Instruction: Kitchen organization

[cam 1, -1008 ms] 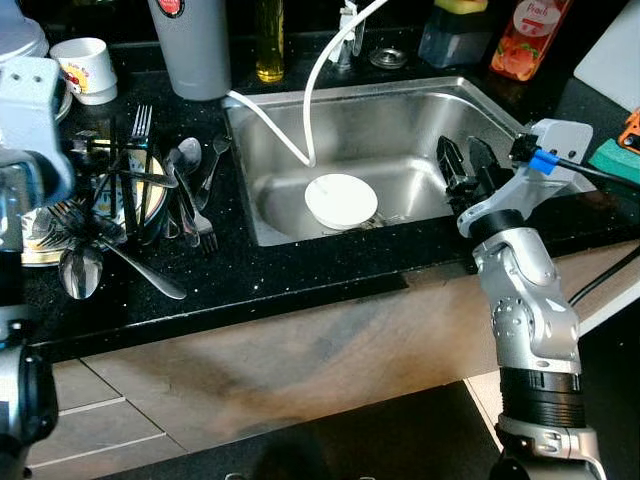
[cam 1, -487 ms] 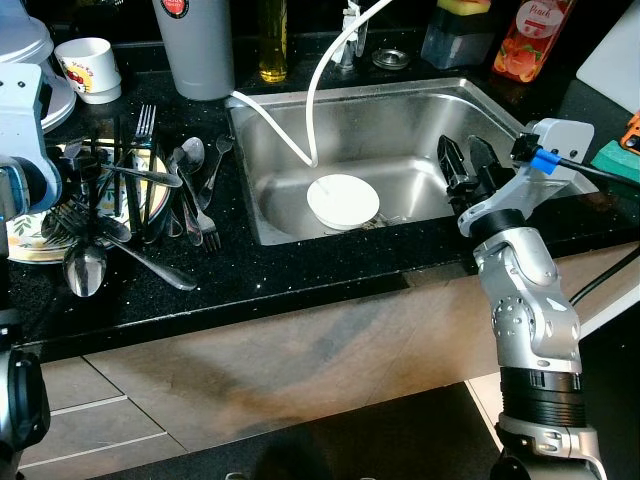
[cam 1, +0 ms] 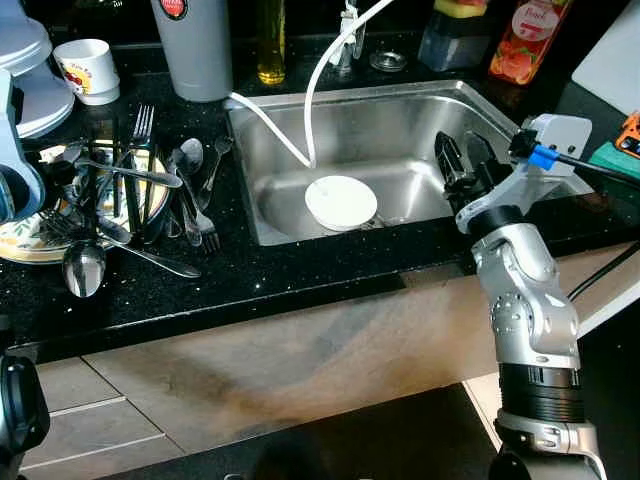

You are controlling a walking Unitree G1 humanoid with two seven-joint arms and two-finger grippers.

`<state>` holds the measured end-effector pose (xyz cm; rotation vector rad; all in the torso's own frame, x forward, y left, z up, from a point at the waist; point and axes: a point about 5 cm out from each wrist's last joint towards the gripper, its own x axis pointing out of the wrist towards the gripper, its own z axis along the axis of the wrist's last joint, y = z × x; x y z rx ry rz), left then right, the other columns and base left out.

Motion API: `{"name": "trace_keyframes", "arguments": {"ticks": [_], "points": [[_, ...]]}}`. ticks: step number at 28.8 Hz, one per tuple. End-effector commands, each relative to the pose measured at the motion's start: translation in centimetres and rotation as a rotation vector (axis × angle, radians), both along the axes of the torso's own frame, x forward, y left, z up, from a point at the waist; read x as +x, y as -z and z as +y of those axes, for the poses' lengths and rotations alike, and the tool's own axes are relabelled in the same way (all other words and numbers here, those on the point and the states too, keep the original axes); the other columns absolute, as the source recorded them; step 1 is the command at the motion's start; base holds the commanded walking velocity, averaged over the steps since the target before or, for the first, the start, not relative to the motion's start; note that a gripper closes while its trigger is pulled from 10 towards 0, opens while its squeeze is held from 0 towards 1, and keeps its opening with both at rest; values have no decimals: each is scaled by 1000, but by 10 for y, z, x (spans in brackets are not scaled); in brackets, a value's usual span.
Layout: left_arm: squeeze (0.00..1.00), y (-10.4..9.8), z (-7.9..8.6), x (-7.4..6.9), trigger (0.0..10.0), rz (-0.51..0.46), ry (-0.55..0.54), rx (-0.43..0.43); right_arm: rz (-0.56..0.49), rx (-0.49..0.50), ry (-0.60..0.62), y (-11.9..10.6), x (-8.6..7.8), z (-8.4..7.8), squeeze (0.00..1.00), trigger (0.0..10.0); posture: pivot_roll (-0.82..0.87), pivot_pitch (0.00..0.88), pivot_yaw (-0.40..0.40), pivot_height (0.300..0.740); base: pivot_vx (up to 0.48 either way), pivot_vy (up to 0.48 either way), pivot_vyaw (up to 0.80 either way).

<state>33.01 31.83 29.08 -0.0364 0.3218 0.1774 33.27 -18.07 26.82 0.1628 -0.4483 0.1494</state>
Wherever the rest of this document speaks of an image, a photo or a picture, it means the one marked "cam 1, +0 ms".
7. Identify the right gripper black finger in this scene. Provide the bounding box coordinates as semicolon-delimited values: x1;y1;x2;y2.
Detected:
465;130;501;179
434;130;465;189

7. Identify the large silver spoon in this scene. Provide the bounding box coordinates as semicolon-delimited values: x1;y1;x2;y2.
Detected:
62;195;109;299

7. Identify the orange and black device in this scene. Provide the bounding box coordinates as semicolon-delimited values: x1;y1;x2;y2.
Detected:
615;112;640;159

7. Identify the green sponge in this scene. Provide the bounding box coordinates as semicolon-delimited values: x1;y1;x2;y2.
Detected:
588;140;640;191

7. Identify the white wide plate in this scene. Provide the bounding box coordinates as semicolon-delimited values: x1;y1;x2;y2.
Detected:
8;62;77;139

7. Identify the stainless steel sink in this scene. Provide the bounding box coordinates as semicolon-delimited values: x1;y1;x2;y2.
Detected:
225;78;601;248

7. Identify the floral patterned plate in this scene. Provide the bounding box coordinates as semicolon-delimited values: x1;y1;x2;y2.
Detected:
0;145;171;266

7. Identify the silver table knife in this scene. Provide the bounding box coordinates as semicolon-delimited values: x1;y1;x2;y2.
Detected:
75;158;186;189

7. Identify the white printed mug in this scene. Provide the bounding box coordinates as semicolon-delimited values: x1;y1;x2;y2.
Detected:
52;38;121;107

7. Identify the white cutting board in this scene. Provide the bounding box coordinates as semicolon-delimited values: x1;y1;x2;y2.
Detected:
570;0;640;119

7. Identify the dark grey sponge holder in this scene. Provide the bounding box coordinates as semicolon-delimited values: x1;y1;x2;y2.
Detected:
418;10;491;73

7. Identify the orange soap pump bottle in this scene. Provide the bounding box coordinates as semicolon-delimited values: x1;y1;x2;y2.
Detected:
488;0;573;86

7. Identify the round metal drain plug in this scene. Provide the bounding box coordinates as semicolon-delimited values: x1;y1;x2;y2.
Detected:
370;50;409;73

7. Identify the white round bowl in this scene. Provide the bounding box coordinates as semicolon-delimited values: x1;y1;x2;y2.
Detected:
304;175;379;233

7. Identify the yellow sponge with red top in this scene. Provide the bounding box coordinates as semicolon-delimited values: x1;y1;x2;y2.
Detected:
432;0;491;21

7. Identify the chrome faucet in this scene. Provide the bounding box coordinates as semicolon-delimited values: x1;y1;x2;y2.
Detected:
335;0;366;76

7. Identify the grey tumbler with red logo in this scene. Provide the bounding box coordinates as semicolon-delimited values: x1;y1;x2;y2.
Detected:
150;0;234;103

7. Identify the yellow oil bottle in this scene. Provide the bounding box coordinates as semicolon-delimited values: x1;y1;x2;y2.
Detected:
255;0;288;86

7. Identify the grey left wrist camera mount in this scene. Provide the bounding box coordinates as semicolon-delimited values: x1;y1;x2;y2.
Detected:
0;70;48;223

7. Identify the black handled knife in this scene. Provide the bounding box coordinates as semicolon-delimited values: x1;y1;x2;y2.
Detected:
118;108;143;219

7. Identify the black cable with blue tape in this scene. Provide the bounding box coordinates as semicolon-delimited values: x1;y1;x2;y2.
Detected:
508;130;640;301

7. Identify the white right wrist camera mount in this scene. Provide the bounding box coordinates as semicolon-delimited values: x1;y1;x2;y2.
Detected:
455;113;593;236

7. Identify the long handled silver spoon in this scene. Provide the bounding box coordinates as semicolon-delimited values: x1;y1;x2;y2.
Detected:
95;215;203;279

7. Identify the white flexible hose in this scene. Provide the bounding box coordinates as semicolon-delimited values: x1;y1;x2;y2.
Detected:
225;0;396;169

